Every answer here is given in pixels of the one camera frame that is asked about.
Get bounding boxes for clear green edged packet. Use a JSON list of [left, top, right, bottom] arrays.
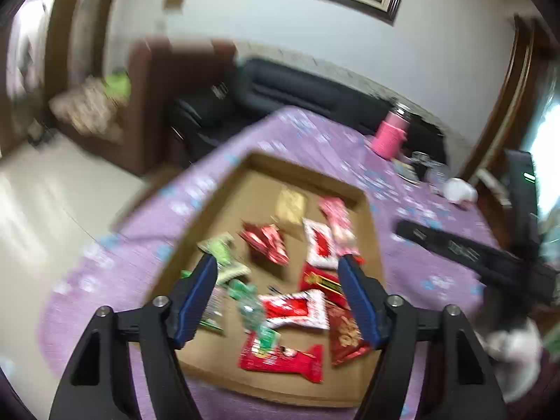
[[199, 285, 227, 334]]

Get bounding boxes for dark red gold packet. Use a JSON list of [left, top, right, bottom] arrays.
[[325, 302, 371, 367]]

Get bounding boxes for small red candy packet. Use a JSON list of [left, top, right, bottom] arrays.
[[299, 264, 349, 310]]

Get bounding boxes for green white snack packet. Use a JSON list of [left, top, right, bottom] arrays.
[[197, 232, 251, 285]]

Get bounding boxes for green candy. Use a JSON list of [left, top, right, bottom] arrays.
[[228, 279, 280, 354]]

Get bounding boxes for white red striped packet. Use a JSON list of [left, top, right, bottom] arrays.
[[258, 289, 329, 330]]

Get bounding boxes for pink cartoon snack bag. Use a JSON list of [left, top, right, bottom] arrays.
[[319, 197, 364, 264]]

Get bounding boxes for red white snack packet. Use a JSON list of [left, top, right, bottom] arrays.
[[303, 218, 338, 270]]

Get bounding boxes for dark red foil packet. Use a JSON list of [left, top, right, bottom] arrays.
[[239, 222, 289, 266]]

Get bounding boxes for red long snack packet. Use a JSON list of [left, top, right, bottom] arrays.
[[238, 333, 324, 384]]

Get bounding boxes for yellow biscuit packet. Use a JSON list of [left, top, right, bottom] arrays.
[[273, 188, 308, 226]]

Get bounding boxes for white gloved right hand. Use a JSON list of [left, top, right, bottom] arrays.
[[475, 318, 543, 403]]

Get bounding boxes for purple floral tablecloth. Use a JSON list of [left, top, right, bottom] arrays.
[[50, 107, 507, 419]]

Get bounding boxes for cardboard tray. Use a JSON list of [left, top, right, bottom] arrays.
[[150, 152, 384, 408]]

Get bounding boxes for white plastic jar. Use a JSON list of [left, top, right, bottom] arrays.
[[442, 177, 478, 205]]

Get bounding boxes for booklet on table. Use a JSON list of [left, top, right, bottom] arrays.
[[392, 159, 420, 184]]

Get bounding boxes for small black container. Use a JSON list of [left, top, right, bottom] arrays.
[[411, 151, 434, 182]]

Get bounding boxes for wooden cabinet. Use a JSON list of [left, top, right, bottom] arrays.
[[460, 14, 559, 233]]

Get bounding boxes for brown armchair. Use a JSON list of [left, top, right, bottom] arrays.
[[56, 38, 236, 176]]

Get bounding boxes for pink sleeved thermos bottle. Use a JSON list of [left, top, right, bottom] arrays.
[[371, 103, 410, 160]]

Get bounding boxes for patterned blanket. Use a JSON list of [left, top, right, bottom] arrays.
[[48, 76, 130, 144]]

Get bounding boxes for black leather sofa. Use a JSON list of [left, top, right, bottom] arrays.
[[168, 56, 450, 172]]

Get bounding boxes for green cloth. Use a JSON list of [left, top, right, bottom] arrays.
[[104, 71, 131, 100]]

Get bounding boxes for wooden glass doors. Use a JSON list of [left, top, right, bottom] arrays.
[[1, 0, 112, 156]]

